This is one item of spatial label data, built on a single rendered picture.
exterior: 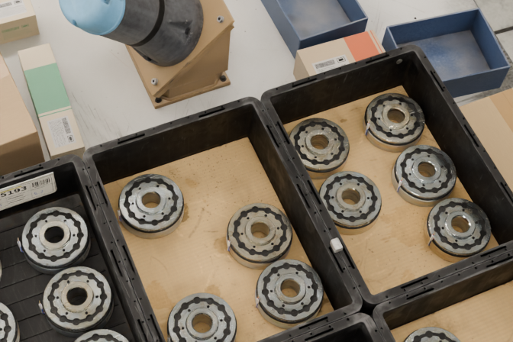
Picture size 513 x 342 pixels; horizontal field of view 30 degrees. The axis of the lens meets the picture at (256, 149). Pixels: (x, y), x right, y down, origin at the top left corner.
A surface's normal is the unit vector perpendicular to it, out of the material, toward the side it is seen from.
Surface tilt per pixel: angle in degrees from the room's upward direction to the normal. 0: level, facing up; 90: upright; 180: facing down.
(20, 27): 90
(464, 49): 0
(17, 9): 0
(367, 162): 0
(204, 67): 90
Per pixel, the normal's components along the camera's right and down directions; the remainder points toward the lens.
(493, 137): 0.07, -0.52
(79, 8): -0.55, -0.03
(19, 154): 0.46, 0.78
